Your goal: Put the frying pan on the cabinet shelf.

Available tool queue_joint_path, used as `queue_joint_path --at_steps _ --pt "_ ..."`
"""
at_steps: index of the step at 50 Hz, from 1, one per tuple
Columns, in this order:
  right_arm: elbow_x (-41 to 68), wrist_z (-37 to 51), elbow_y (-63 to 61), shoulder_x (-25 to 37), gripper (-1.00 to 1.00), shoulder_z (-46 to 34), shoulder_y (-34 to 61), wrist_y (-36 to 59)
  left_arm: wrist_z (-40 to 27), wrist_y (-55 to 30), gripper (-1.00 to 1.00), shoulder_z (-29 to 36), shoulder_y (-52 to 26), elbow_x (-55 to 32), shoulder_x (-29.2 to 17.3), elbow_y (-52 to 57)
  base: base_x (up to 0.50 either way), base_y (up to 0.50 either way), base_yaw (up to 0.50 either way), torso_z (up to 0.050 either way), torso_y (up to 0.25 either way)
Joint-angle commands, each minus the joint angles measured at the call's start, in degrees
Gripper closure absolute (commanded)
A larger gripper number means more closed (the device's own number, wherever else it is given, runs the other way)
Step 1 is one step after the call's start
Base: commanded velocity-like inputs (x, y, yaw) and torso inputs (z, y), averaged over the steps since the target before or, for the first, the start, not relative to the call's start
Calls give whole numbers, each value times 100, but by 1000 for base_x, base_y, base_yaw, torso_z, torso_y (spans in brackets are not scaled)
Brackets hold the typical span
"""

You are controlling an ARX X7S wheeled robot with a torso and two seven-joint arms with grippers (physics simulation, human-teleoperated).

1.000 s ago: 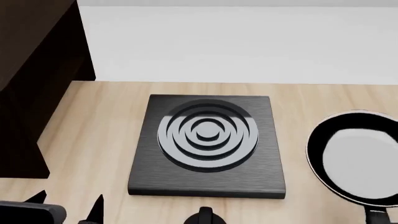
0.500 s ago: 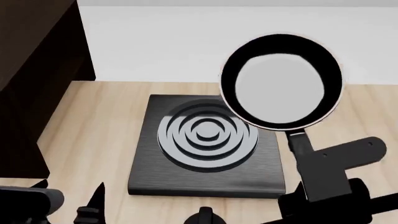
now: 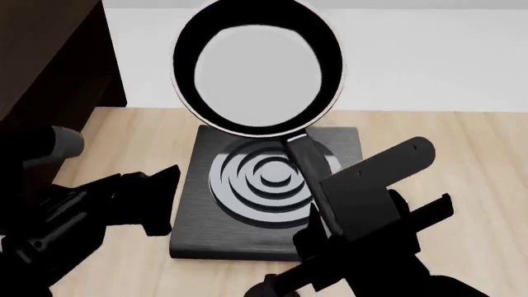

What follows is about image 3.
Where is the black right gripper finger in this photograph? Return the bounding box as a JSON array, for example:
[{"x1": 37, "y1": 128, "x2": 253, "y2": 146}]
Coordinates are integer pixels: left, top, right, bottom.
[
  {"x1": 304, "y1": 202, "x2": 333, "y2": 244},
  {"x1": 408, "y1": 192, "x2": 455, "y2": 229}
]

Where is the grey ringed burner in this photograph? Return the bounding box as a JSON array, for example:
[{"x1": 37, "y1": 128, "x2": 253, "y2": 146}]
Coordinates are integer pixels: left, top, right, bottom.
[{"x1": 208, "y1": 137, "x2": 342, "y2": 230}]

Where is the black frying pan grey base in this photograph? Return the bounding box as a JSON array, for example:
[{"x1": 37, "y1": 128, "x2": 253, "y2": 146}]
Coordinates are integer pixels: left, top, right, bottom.
[{"x1": 168, "y1": 0, "x2": 348, "y2": 241}]

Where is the black electric hot plate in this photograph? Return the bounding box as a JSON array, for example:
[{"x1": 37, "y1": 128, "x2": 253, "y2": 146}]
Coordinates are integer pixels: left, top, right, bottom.
[{"x1": 168, "y1": 125, "x2": 365, "y2": 262}]

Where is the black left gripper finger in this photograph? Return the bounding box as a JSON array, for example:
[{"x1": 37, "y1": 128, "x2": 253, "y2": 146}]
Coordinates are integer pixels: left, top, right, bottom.
[
  {"x1": 141, "y1": 163, "x2": 182, "y2": 203},
  {"x1": 141, "y1": 196, "x2": 174, "y2": 238}
]

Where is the dark brown wooden cabinet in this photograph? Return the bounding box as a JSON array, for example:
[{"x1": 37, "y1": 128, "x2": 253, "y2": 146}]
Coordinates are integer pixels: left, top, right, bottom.
[{"x1": 0, "y1": 0, "x2": 129, "y2": 146}]

